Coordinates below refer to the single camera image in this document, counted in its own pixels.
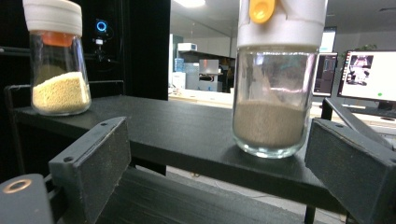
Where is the glass jar of yellow granules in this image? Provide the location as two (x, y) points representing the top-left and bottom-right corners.
(21, 0), (92, 117)

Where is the camera with blue ring light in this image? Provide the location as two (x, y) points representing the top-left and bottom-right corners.
(92, 18), (110, 63)

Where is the glass jar of brown powder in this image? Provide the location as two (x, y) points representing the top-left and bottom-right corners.
(231, 0), (330, 160)

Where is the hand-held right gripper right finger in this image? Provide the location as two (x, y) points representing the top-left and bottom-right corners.
(304, 118), (396, 224)

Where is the computer monitor with bright screen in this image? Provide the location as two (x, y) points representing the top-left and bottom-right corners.
(336, 49), (396, 111)

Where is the white machine on bench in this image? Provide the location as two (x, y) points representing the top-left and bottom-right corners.
(169, 41), (233, 93)

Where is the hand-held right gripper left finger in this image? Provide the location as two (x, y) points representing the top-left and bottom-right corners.
(48, 116), (133, 224)

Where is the ceiling light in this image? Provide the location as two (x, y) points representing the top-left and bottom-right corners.
(172, 0), (207, 9)

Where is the black two-tier shelf rack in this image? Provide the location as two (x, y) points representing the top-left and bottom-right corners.
(3, 79), (396, 224)

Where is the computer monitor with dark screen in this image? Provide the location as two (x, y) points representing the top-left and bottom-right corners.
(312, 51), (339, 98)

